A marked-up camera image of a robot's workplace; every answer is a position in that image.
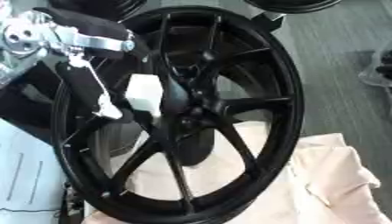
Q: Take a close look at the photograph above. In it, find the clear plastic bag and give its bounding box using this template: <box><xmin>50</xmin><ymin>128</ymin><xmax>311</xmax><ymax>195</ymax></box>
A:
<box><xmin>356</xmin><ymin>43</ymin><xmax>392</xmax><ymax>90</ymax></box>

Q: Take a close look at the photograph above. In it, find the white pin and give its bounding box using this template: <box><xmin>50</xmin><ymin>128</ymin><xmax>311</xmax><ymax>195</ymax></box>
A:
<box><xmin>125</xmin><ymin>73</ymin><xmax>165</xmax><ymax>117</ymax></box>

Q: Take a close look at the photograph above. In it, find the white flat board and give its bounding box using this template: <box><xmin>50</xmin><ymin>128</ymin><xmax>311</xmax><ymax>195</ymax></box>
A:
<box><xmin>0</xmin><ymin>118</ymin><xmax>71</xmax><ymax>224</ymax></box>

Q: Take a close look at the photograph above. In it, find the pale crumpled cloth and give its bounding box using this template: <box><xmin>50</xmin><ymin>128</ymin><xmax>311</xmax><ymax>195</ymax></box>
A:
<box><xmin>80</xmin><ymin>121</ymin><xmax>392</xmax><ymax>224</ymax></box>

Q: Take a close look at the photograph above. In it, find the black spoked wheel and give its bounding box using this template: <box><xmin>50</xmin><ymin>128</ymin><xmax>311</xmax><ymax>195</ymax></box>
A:
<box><xmin>49</xmin><ymin>4</ymin><xmax>306</xmax><ymax>224</ymax></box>

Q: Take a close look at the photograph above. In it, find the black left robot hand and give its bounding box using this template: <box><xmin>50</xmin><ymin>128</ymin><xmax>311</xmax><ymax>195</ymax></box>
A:
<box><xmin>31</xmin><ymin>6</ymin><xmax>151</xmax><ymax>124</ymax></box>

